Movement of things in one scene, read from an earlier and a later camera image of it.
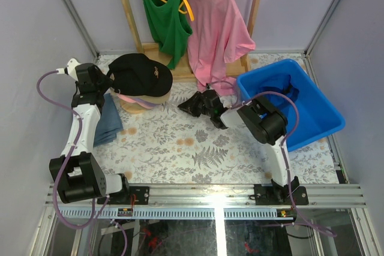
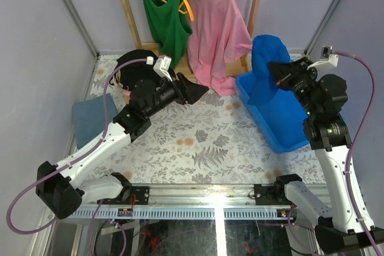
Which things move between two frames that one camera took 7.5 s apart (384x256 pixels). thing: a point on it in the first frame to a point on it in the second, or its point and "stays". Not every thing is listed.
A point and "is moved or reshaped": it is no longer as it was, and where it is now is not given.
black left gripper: [100, 77] to [181, 89]
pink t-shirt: [219, 29] stays
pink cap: [129, 99] is moved or reshaped
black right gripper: [190, 105] to [284, 74]
